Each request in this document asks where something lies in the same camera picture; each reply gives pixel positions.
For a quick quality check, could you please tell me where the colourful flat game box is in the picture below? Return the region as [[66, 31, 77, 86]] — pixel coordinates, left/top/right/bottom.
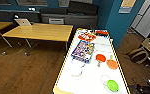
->
[[77, 31, 97, 42]]

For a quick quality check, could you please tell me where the red orange bowl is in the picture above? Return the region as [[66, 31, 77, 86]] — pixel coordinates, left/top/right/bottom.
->
[[95, 53, 108, 67]]

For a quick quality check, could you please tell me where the yellow leg game table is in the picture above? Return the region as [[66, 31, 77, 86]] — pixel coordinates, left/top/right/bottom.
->
[[52, 26, 131, 94]]

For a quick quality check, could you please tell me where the red flat box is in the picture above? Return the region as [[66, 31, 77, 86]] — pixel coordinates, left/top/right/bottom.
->
[[94, 29, 110, 37]]

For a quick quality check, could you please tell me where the small orange object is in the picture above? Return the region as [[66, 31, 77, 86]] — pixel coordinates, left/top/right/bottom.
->
[[106, 58, 120, 71]]

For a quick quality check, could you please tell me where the green bowl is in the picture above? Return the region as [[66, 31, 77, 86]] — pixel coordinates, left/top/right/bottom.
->
[[106, 78, 120, 93]]

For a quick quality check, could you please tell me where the white laptop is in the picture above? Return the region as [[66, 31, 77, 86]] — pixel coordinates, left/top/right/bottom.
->
[[13, 17, 33, 27]]

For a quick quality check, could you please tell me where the brown backpack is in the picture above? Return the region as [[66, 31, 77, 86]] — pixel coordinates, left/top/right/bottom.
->
[[127, 47, 148, 65]]

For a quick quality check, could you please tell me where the long dark grey sofa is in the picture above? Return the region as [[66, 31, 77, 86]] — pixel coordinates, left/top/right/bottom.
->
[[0, 9, 42, 24]]

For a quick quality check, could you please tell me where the yellow wall notice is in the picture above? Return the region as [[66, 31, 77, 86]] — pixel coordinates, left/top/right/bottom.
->
[[118, 0, 137, 15]]

